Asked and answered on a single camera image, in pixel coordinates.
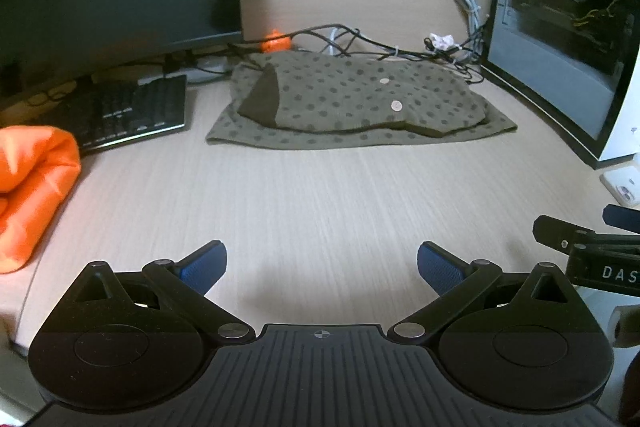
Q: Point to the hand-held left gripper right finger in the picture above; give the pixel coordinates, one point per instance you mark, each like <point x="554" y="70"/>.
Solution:
<point x="440" y="269"/>

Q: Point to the glass panel computer case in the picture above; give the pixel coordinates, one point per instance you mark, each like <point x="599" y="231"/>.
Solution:
<point x="555" y="32"/>

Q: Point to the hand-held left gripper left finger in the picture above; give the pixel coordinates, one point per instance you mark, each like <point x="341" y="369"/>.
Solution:
<point x="205" y="268"/>

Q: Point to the crumpled white tissue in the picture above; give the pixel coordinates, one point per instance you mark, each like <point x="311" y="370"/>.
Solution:
<point x="440" y="42"/>

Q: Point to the orange cloth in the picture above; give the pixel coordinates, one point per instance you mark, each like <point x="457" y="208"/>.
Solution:
<point x="35" y="187"/>

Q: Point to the green polka dot garment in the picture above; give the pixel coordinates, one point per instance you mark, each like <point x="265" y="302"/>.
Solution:
<point x="350" y="102"/>

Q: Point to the eyeglasses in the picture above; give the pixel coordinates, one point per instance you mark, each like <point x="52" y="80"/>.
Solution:
<point x="50" y="95"/>

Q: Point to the black keyboard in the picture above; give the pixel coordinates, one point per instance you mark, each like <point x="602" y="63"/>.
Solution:
<point x="125" y="112"/>

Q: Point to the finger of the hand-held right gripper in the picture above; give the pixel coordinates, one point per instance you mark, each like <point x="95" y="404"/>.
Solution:
<point x="560" y="231"/>
<point x="622" y="216"/>

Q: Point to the dark cloth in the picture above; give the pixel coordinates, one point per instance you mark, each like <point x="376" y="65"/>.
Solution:
<point x="631" y="392"/>

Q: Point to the small orange object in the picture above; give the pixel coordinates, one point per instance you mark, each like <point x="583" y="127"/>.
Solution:
<point x="276" y="42"/>

